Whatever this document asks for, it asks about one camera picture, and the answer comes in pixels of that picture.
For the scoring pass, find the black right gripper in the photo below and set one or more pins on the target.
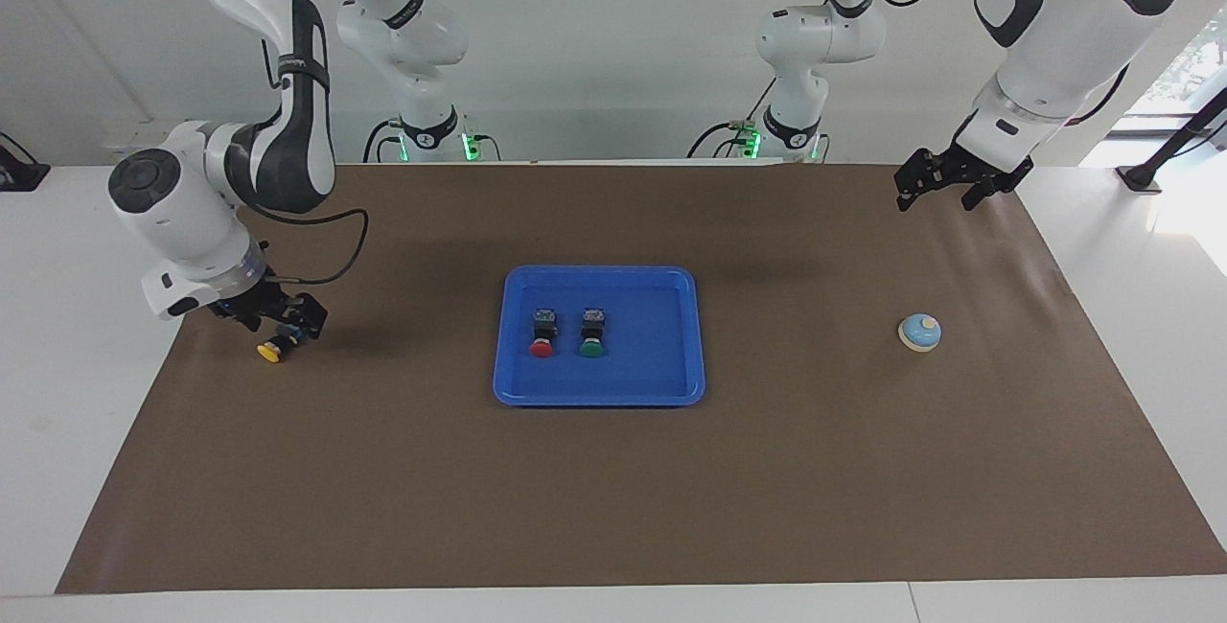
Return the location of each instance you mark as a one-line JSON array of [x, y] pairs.
[[273, 302]]

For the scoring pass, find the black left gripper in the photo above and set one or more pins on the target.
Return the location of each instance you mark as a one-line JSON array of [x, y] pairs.
[[959, 171]]

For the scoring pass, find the yellow push button switch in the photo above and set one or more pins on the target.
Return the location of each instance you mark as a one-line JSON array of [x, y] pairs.
[[270, 351]]

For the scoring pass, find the light blue desk bell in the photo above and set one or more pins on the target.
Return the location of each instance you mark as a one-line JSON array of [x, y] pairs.
[[919, 333]]

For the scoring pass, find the red push button switch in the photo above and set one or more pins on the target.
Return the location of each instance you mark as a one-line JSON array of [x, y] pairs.
[[543, 335]]

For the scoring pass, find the green push button switch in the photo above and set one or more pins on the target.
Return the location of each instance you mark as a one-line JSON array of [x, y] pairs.
[[591, 335]]

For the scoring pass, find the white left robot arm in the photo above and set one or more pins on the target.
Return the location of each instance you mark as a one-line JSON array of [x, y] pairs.
[[1054, 38]]

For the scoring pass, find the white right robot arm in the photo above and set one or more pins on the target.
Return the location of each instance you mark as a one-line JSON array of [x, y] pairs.
[[173, 211]]

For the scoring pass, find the blue plastic tray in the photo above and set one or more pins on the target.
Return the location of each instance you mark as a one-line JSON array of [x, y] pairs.
[[633, 374]]

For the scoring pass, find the white power strip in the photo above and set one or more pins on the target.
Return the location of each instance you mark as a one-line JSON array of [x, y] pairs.
[[120, 136]]

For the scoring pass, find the bright window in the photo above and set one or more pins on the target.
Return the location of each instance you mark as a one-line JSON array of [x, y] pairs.
[[1193, 67]]

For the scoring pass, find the brown table mat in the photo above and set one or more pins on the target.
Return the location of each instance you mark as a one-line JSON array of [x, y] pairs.
[[613, 489]]

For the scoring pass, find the black camera stand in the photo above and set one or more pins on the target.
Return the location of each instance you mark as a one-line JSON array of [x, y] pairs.
[[1141, 177]]

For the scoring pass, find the black table clamp mount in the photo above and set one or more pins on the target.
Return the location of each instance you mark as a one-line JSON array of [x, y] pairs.
[[19, 174]]

